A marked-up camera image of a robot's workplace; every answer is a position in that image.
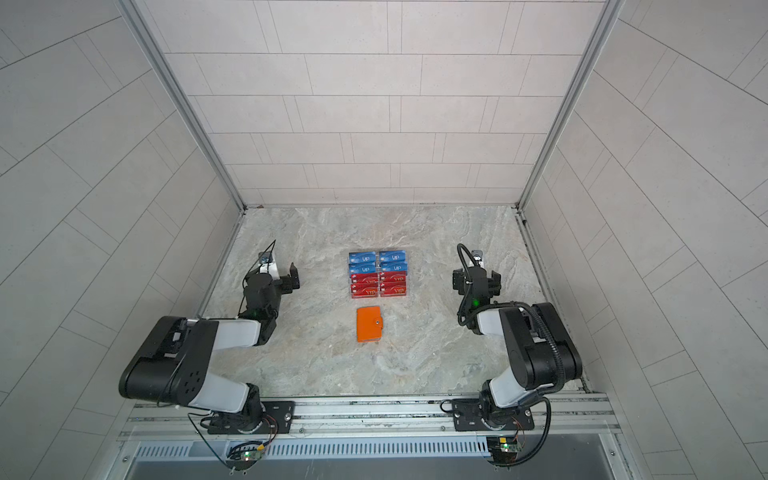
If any clear acrylic card display stand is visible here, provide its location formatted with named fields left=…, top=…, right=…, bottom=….
left=348, top=250, right=409, bottom=299

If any orange leather card holder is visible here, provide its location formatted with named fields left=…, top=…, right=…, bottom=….
left=356, top=306, right=383, bottom=343

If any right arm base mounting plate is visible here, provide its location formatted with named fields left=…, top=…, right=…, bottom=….
left=447, top=398, right=535, bottom=432

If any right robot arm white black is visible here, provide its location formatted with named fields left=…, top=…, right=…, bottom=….
left=450, top=266, right=583, bottom=432

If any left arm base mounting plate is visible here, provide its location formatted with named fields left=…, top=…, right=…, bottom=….
left=200, top=400, right=295, bottom=435

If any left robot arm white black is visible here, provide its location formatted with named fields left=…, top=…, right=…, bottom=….
left=118, top=254, right=300, bottom=435

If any blue vip card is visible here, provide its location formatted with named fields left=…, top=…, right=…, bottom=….
left=349, top=262, right=377, bottom=275
left=348, top=251, right=377, bottom=264
left=378, top=250, right=407, bottom=266
left=380, top=261, right=408, bottom=272

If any blue VIP card back left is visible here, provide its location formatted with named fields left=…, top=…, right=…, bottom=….
left=348, top=251, right=377, bottom=264

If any blue VIP card back right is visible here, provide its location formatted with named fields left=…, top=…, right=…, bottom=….
left=378, top=250, right=407, bottom=266

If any right green circuit board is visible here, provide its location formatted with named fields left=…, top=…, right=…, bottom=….
left=486, top=437, right=520, bottom=467

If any green circuit board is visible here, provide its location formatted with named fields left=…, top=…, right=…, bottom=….
left=486, top=437, right=520, bottom=467
left=226, top=441, right=266, bottom=472

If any left green circuit board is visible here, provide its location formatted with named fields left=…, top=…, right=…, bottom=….
left=226, top=441, right=266, bottom=472

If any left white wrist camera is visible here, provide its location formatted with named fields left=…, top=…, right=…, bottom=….
left=256, top=251, right=280, bottom=280

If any aluminium mounting rail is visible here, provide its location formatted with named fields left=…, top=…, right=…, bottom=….
left=117, top=391, right=620, bottom=444

